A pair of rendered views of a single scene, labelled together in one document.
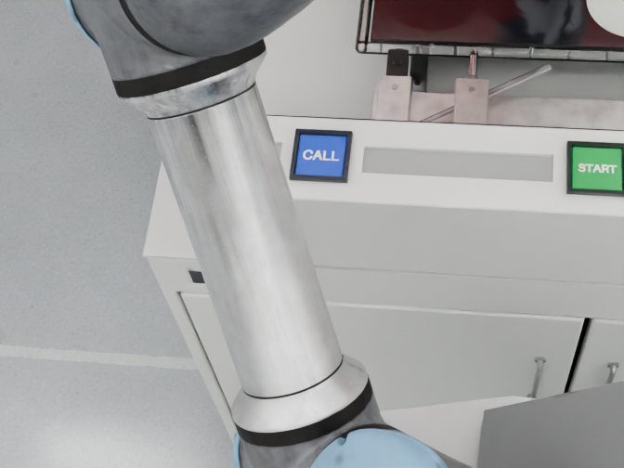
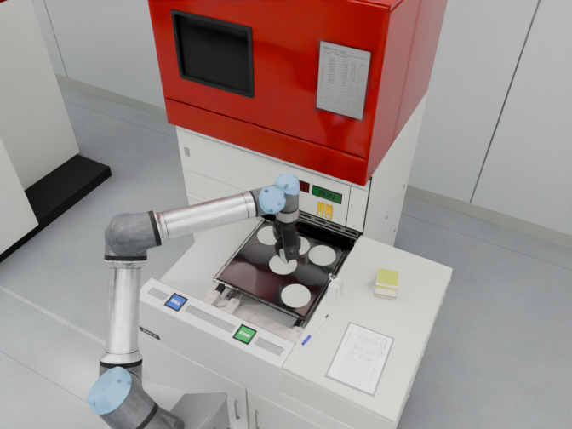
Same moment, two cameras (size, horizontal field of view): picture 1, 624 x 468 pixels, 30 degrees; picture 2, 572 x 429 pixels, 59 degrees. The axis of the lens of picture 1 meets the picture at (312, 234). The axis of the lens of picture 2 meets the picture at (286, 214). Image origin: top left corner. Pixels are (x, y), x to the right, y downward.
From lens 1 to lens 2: 0.76 m
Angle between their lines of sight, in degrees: 20
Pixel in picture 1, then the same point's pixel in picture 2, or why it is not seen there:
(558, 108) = (257, 317)
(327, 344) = (129, 345)
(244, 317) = (110, 327)
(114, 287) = not seen: hidden behind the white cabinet
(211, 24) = (115, 246)
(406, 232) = (191, 334)
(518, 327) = (226, 383)
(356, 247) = (179, 334)
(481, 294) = (214, 366)
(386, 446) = (118, 371)
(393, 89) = (213, 294)
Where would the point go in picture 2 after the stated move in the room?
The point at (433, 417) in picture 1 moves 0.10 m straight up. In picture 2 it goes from (174, 392) to (168, 375)
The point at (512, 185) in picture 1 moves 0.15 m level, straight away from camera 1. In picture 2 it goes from (220, 329) to (248, 297)
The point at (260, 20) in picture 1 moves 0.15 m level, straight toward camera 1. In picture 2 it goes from (127, 249) to (100, 294)
